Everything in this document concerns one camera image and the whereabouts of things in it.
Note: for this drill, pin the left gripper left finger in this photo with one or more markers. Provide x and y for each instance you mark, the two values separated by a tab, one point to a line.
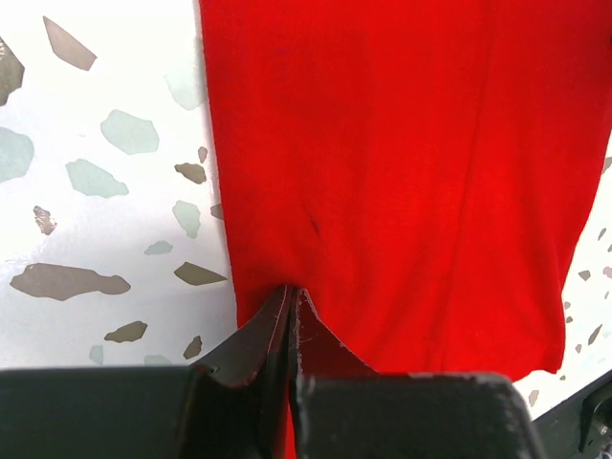
230	403

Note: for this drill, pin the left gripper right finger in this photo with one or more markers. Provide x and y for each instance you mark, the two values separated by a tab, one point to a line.
342	408

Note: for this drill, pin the red t shirt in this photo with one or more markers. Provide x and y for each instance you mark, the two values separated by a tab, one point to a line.
424	169

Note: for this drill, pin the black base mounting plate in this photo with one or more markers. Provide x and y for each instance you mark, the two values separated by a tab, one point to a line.
579	427

